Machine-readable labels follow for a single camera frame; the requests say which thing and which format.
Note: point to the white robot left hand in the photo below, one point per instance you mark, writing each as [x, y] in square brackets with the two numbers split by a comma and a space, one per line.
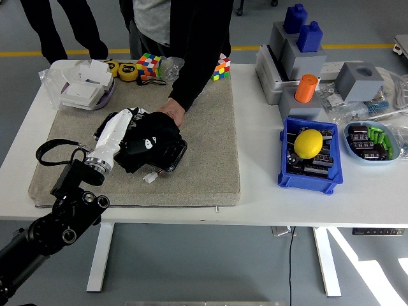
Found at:
[111, 134]

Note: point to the person's hand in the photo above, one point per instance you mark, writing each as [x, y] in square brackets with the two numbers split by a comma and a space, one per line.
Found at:
[174, 110]

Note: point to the black rag with white marks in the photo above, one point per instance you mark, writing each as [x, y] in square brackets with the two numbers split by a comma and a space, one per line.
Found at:
[153, 130]

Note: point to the glossy black panel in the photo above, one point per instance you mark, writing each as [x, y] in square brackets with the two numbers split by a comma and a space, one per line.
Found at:
[172, 156]

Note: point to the person's forearm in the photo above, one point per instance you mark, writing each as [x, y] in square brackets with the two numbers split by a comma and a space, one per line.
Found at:
[197, 76]

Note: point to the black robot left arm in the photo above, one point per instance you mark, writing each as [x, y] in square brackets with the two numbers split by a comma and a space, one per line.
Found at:
[63, 216]

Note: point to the black table control panel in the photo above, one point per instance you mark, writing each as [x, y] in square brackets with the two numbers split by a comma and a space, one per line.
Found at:
[377, 231]

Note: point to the clear bag of screws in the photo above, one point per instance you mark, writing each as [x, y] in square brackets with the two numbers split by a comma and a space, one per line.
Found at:
[170, 68]

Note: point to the colourful puzzle cube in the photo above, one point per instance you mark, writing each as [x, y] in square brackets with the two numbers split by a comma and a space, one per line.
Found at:
[149, 65]
[221, 68]

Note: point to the grey-brown mat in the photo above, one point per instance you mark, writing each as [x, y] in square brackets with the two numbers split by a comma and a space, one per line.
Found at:
[204, 153]

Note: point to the yellow tape measure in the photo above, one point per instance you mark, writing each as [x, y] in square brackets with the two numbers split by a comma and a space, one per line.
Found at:
[113, 67]
[128, 71]

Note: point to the clear plastic bag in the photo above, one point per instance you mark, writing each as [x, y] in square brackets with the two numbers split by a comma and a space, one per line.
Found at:
[402, 140]
[52, 83]

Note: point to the person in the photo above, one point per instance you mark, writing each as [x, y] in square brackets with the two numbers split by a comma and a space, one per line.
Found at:
[153, 19]
[48, 25]

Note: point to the light grey plastic case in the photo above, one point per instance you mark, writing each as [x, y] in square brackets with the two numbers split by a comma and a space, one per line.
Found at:
[266, 76]

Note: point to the black chair caster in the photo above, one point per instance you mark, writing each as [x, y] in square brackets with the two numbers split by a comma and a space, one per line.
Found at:
[239, 12]

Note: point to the white table leg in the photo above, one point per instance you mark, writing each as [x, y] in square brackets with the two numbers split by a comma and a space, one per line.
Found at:
[326, 261]
[100, 255]

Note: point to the orange cylinder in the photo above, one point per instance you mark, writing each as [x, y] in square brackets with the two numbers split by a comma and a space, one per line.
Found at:
[306, 89]

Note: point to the yellow lemon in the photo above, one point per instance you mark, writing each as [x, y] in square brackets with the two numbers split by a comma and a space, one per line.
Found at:
[308, 144]

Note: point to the blue plastic bottle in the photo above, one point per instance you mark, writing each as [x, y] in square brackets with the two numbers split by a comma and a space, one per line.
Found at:
[310, 36]
[295, 17]

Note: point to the clear bag of metal parts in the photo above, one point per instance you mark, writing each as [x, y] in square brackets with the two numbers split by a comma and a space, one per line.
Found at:
[334, 102]

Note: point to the silver box under table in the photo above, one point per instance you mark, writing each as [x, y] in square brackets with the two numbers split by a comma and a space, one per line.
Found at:
[282, 231]

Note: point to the white power strip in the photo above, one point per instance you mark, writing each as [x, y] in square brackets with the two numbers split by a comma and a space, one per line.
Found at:
[331, 68]

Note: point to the blue plastic bin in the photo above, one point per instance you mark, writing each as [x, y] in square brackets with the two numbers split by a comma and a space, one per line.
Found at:
[334, 172]

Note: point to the grey block with round hole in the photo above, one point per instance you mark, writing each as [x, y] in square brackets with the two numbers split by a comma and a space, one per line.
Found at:
[357, 84]

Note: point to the green battery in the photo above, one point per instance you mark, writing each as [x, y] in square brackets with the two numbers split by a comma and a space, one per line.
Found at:
[371, 133]
[389, 146]
[381, 138]

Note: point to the light blue oval tray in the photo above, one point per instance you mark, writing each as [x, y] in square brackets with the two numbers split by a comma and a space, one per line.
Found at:
[371, 161]

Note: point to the bag of blue resistors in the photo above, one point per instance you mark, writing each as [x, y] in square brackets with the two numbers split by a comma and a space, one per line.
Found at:
[379, 105]

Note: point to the white thin rod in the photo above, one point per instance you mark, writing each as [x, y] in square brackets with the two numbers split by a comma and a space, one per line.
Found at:
[392, 113]

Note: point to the white cart with red part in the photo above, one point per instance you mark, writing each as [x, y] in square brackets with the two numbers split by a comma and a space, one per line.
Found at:
[401, 46]

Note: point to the white flat switch box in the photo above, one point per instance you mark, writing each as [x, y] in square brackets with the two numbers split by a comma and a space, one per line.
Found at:
[81, 94]

